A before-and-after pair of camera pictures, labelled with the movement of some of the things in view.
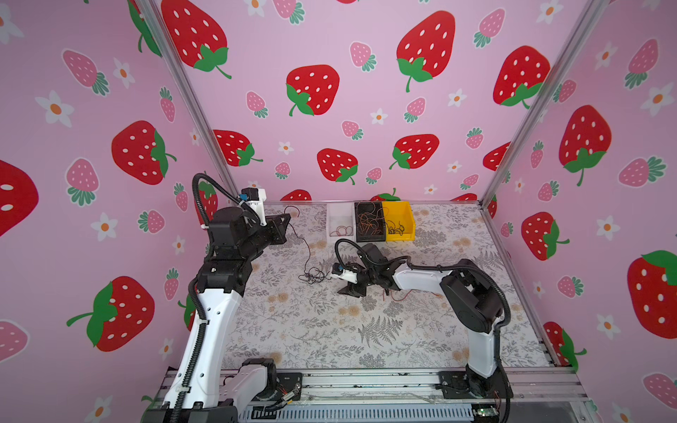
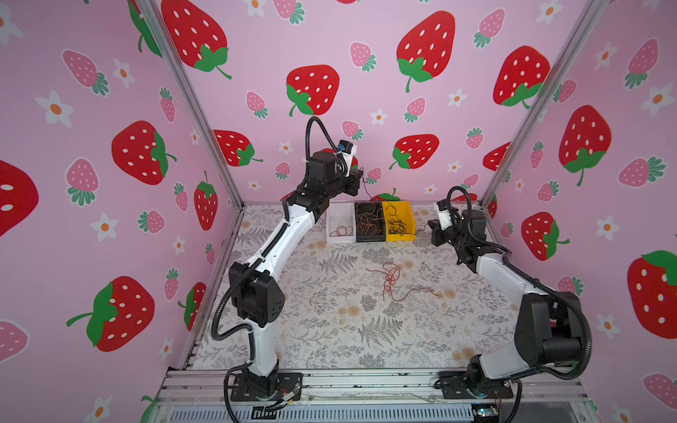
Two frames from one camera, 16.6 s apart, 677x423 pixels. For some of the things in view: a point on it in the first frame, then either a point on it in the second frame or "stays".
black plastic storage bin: x=369 y=220 stays
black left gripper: x=274 y=230 → x=349 y=181
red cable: x=342 y=231 stays
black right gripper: x=353 y=289 → x=438 y=238
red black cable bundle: x=311 y=275 → x=396 y=226
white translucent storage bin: x=341 y=221 stays
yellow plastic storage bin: x=398 y=221 stays
